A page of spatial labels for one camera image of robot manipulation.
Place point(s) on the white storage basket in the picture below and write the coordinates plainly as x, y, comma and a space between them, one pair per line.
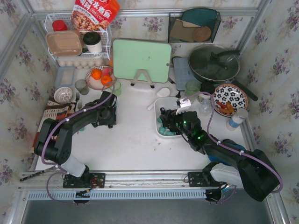
167, 103

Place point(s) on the clear blue-rim container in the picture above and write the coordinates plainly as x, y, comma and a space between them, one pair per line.
65, 76

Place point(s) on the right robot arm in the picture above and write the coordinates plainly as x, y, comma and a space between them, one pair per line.
257, 174

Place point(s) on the round cork coaster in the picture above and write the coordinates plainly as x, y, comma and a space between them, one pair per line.
201, 34

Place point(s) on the orange tangerine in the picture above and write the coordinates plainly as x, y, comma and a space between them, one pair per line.
96, 74
105, 80

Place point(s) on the coffee cup on rack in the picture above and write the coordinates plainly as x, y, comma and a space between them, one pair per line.
93, 42

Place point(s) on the egg carton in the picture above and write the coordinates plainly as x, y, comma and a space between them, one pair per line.
81, 63

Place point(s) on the red toy sausage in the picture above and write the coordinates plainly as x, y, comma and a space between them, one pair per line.
221, 105

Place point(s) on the green plastic tumbler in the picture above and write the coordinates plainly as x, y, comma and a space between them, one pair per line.
192, 87

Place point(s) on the small green glass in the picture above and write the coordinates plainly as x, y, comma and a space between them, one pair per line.
117, 88

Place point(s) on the orange tangerine left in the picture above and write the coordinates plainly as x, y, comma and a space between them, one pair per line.
96, 74

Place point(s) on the small clear glass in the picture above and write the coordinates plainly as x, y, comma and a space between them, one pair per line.
205, 107

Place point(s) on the grey blue board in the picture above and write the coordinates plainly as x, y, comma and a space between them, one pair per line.
182, 71

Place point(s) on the white cup black lid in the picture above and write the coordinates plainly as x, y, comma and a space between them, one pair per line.
207, 89

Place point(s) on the white plastic scoop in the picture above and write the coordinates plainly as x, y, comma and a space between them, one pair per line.
163, 92

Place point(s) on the grey glass cup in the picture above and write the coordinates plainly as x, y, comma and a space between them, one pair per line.
82, 87

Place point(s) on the black mesh organizer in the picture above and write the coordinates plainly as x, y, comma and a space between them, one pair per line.
181, 28

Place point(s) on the floral patterned plate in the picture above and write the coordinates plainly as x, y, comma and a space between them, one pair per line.
230, 93

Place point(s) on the black frying pan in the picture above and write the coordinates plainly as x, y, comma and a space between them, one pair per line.
217, 64

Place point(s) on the red snack bag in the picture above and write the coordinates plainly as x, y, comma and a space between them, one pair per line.
91, 15

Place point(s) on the white bottle blue label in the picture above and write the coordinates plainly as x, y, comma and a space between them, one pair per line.
238, 117

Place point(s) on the white round strainer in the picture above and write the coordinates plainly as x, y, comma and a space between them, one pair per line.
63, 95

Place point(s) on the beige lunch box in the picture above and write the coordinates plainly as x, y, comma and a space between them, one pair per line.
65, 43

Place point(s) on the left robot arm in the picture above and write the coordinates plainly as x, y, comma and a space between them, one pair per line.
54, 143

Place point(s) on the green cutting board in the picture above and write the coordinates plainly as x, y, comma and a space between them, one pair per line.
131, 56

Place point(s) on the red jar lid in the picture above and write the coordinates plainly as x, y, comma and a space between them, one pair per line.
59, 25

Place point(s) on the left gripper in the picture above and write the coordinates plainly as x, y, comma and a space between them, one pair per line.
111, 115

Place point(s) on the striped red placemat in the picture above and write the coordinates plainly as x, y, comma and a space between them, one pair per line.
56, 111

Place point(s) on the orange toy food piece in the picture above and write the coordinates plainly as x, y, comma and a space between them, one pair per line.
230, 107

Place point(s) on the plate with fruit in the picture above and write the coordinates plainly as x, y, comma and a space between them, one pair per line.
96, 84

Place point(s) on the white wire rack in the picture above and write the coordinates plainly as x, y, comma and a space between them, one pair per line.
106, 36

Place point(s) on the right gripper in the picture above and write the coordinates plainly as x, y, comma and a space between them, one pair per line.
168, 119

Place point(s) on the orange tangerine right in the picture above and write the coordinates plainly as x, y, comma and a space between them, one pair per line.
105, 80

